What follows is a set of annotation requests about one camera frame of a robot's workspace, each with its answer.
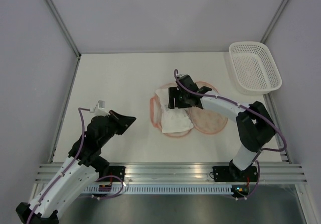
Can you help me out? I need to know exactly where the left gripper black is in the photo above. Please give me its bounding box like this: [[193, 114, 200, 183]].
[[99, 110, 136, 147]]

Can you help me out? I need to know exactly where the white bra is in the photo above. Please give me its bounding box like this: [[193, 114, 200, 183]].
[[155, 85, 194, 137]]

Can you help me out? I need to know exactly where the floral mesh laundry bag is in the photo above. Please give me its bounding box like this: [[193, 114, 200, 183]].
[[149, 83, 228, 138]]

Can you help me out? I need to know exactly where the white perforated plastic basket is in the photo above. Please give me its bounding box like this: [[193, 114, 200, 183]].
[[228, 41, 282, 95]]

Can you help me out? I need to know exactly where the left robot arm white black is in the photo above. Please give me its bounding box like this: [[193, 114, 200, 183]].
[[16, 110, 136, 223]]

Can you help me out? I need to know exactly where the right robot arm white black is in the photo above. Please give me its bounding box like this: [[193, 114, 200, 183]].
[[169, 71, 276, 181]]

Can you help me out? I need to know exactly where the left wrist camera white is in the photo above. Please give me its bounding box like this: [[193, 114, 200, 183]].
[[90, 100, 108, 116]]

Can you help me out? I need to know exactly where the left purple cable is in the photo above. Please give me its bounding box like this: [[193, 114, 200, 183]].
[[26, 107, 126, 224]]

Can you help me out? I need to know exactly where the purple cable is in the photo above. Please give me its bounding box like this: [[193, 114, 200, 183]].
[[174, 69, 288, 201], [26, 107, 126, 224]]

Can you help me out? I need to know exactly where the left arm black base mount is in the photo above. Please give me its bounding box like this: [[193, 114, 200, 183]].
[[100, 166, 126, 185]]

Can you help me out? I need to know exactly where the aluminium mounting rail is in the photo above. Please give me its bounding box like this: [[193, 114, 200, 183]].
[[35, 161, 308, 184]]

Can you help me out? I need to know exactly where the white slotted cable duct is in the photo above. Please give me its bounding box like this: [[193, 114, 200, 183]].
[[82, 184, 233, 195]]

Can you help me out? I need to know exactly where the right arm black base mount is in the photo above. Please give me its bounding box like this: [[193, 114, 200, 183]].
[[212, 166, 258, 182]]

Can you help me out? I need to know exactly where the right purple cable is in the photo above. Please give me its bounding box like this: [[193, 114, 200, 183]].
[[174, 69, 288, 201]]

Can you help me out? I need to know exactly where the right aluminium frame post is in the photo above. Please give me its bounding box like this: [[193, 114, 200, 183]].
[[260, 0, 291, 44]]

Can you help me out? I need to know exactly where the aluminium frame post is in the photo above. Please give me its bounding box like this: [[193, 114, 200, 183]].
[[43, 0, 81, 59], [260, 0, 291, 44]]

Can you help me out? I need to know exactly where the left aluminium frame post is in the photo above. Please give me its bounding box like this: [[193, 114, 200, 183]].
[[43, 0, 81, 59]]

